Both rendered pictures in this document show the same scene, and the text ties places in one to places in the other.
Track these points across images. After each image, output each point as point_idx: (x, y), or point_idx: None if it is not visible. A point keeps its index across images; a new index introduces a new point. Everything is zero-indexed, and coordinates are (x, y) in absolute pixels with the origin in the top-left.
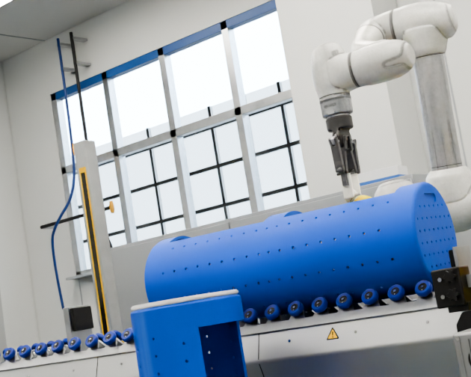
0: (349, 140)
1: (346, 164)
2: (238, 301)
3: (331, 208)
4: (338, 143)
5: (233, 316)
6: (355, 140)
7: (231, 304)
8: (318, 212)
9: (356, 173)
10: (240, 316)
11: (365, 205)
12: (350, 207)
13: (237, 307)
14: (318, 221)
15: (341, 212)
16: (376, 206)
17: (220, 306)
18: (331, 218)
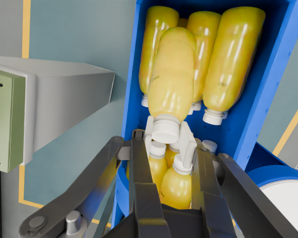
0: (167, 230)
1: (206, 159)
2: (282, 174)
3: (249, 138)
4: None
5: (288, 167)
6: (38, 227)
7: (296, 174)
8: (242, 160)
9: (143, 137)
10: (276, 166)
11: (282, 68)
12: (268, 100)
13: (284, 170)
14: (252, 149)
15: (264, 115)
16: (293, 46)
17: None
18: (260, 129)
